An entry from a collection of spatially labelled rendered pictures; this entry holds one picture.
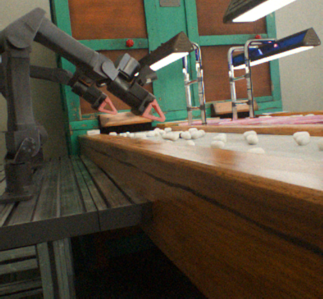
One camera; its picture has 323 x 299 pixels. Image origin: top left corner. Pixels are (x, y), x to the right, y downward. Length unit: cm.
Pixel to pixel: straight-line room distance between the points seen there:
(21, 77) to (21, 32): 11
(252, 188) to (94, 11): 182
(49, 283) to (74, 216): 12
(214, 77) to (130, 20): 60
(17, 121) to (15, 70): 12
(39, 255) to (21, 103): 40
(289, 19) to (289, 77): 51
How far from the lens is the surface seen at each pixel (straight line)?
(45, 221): 66
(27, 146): 91
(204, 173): 42
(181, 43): 129
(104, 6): 209
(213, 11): 230
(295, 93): 344
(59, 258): 68
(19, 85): 93
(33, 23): 96
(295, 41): 163
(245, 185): 35
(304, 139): 74
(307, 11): 364
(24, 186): 92
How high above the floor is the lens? 83
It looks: 4 degrees down
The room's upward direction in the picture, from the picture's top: 6 degrees counter-clockwise
